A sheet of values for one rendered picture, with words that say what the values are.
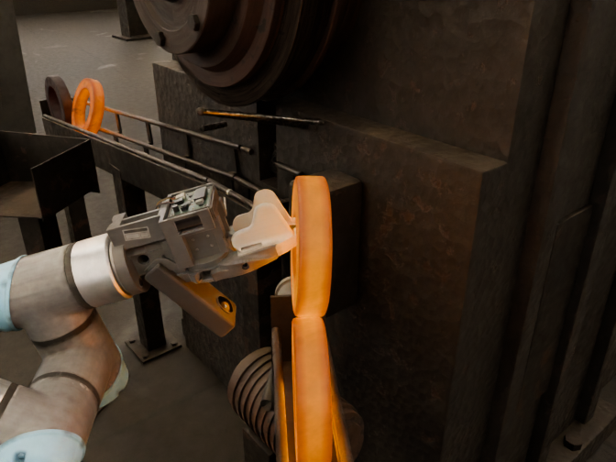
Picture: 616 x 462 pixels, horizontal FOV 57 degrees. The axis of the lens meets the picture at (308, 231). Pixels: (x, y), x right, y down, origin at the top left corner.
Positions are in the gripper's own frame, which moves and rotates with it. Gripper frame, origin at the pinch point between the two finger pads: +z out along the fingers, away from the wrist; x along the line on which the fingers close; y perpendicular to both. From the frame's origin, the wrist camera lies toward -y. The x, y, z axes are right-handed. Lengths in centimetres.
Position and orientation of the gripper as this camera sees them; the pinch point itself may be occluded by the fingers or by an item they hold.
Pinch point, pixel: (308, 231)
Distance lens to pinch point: 62.2
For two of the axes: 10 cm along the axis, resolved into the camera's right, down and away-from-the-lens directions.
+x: -0.8, -4.5, 8.9
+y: -2.6, -8.5, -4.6
